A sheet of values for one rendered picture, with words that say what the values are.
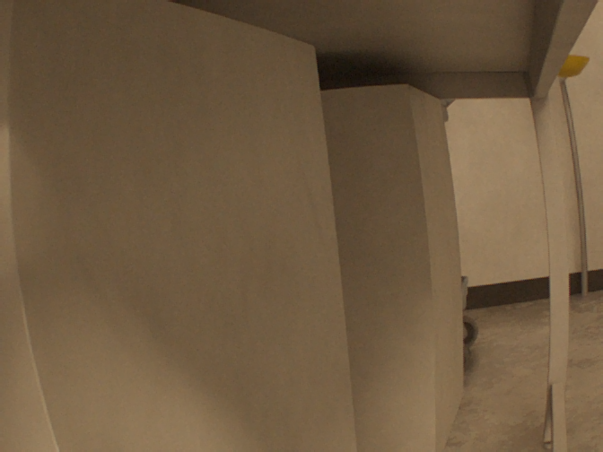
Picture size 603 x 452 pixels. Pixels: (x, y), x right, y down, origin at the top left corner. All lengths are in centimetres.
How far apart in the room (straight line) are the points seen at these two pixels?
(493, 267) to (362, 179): 265
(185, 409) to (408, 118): 95
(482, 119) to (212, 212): 346
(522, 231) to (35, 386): 370
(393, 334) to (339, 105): 34
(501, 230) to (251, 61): 340
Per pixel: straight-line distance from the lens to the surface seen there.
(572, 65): 333
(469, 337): 319
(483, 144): 392
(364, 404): 140
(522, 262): 395
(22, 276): 29
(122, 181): 38
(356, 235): 135
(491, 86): 183
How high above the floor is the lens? 71
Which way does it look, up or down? 5 degrees down
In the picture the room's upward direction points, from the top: 6 degrees counter-clockwise
